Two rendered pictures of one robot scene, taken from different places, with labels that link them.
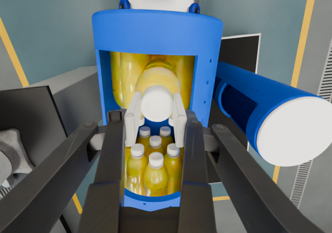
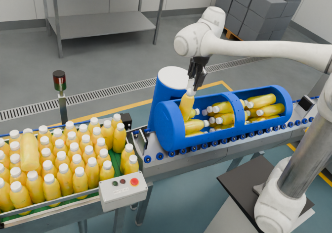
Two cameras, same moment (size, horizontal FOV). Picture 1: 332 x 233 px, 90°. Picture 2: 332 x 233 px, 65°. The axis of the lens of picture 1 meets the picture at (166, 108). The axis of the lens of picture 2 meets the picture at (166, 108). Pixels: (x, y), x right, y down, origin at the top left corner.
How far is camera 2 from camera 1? 122 cm
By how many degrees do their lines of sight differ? 37
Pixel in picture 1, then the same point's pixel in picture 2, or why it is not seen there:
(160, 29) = (172, 107)
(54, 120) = (234, 171)
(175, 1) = not seen: hidden behind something
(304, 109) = (165, 79)
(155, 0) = (148, 149)
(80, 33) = not seen: outside the picture
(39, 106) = (230, 178)
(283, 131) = (178, 81)
